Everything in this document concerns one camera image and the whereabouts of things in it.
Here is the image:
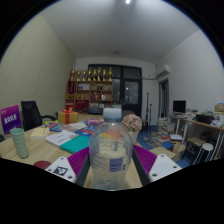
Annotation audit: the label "pink rolled pouch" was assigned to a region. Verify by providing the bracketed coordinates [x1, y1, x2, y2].
[85, 118, 105, 127]

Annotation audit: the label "black glass door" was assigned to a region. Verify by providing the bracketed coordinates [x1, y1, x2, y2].
[87, 64, 143, 118]

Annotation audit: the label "purple sign card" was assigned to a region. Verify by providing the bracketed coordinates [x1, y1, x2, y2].
[0, 104, 23, 135]

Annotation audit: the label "black office chair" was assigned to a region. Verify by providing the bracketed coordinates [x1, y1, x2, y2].
[20, 100, 58, 132]

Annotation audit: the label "clear plastic water bottle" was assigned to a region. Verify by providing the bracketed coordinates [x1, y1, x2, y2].
[88, 107, 135, 192]

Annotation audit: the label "white round stool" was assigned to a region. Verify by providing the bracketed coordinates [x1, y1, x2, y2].
[192, 142, 215, 166]

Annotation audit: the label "white wall air conditioner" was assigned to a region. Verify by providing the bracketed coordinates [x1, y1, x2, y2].
[155, 64, 172, 80]

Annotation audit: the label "yellow gift box red ribbon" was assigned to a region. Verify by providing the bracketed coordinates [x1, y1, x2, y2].
[57, 106, 80, 126]

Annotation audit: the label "stack of books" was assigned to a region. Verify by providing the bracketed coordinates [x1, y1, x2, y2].
[156, 116, 177, 137]

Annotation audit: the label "blue printed book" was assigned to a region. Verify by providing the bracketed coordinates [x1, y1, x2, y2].
[74, 124, 98, 138]

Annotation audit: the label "green ribbed cup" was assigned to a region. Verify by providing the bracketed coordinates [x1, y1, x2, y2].
[9, 127, 30, 160]

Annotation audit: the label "flat round red coaster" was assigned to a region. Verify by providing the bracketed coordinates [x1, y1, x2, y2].
[33, 160, 53, 170]

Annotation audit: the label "teal book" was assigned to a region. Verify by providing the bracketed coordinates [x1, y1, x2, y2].
[59, 134, 91, 155]

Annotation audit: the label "brown wooden stool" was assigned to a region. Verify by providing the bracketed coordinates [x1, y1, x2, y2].
[182, 136, 207, 158]

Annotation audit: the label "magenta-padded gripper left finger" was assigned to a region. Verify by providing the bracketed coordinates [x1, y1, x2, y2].
[44, 146, 91, 188]

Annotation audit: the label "white book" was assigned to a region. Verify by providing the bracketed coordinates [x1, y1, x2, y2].
[44, 129, 80, 148]

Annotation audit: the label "colourful picture book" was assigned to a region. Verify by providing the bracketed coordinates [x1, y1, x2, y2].
[44, 121, 68, 133]

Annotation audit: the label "cream notepad block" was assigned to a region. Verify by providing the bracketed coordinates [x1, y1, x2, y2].
[29, 127, 51, 141]

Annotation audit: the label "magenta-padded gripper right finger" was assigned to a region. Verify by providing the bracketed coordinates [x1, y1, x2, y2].
[131, 144, 183, 187]

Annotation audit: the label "white-framed wooden side desk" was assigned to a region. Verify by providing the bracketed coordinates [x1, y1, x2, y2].
[167, 113, 224, 160]

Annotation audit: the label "black tripod stand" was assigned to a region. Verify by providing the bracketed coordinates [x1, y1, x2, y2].
[143, 92, 153, 125]

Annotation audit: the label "black case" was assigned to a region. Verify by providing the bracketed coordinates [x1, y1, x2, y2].
[195, 113, 215, 125]

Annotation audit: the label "wooden shelf unit with trophies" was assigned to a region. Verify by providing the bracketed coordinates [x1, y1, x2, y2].
[64, 67, 115, 113]

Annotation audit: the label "black computer monitor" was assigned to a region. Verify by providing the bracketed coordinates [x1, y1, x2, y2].
[172, 99, 187, 115]

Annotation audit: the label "pink flowers in white pot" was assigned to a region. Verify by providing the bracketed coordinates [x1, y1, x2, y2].
[121, 113, 144, 145]

